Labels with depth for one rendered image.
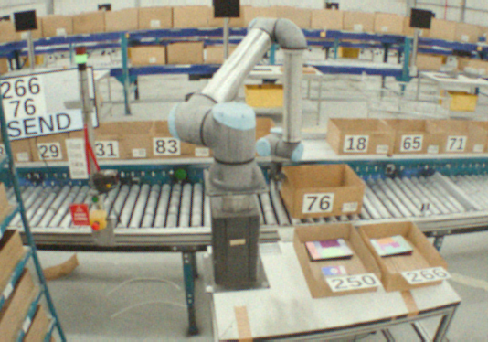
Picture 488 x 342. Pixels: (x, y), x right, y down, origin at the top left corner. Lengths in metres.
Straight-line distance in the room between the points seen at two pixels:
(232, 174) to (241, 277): 0.46
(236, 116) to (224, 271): 0.62
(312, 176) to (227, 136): 1.08
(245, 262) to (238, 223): 0.19
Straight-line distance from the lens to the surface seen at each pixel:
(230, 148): 1.34
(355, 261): 1.82
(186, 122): 1.43
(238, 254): 1.55
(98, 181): 1.85
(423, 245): 1.94
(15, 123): 1.96
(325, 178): 2.36
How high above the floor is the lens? 1.82
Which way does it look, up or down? 23 degrees down
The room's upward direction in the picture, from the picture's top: 1 degrees clockwise
